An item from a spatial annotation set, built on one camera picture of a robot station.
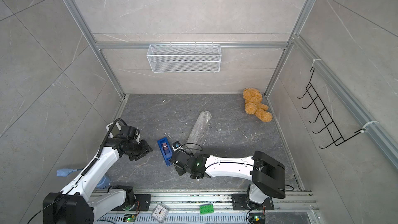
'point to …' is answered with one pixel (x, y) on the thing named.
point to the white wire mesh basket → (162, 58)
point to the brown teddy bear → (253, 104)
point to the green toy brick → (206, 209)
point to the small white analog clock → (160, 213)
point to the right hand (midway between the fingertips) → (180, 162)
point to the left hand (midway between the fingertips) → (152, 149)
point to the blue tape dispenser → (166, 150)
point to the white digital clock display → (107, 128)
